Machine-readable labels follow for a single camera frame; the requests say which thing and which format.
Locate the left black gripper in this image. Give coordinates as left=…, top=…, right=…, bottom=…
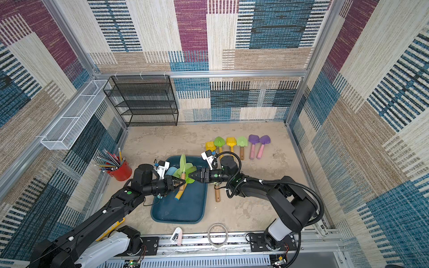
left=142, top=175, right=187, bottom=198

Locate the yellow shovel wooden handle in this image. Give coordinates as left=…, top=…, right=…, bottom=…
left=205, top=141, right=217, bottom=152

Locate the purple shovel long pink handle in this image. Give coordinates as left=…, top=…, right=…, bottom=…
left=248, top=135, right=260, bottom=160

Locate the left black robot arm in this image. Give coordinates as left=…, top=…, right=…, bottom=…
left=28, top=164, right=186, bottom=268

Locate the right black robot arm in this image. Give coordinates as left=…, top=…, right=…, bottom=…
left=188, top=151, right=325, bottom=251

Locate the teal plastic storage box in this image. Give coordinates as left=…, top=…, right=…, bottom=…
left=150, top=155, right=208, bottom=224

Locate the red pencil cup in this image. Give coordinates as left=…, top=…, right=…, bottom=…
left=106, top=160, right=132, bottom=182

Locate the pink white small device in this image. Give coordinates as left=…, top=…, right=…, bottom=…
left=170, top=227, right=183, bottom=246

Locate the bright green shovel yellow handle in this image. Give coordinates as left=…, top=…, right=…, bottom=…
left=175, top=163, right=197, bottom=200

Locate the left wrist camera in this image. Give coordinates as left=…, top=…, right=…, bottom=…
left=154, top=160, right=170, bottom=180

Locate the white cable coil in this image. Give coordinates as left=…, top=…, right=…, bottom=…
left=207, top=223, right=229, bottom=249

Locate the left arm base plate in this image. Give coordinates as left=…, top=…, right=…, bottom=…
left=133, top=236, right=160, bottom=256

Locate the black wire shelf rack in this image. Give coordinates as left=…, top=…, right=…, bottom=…
left=103, top=75, right=179, bottom=127

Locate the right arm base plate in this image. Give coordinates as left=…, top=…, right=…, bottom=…
left=245, top=232, right=298, bottom=252

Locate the white wire mesh basket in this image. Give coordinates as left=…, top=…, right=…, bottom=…
left=41, top=80, right=107, bottom=150

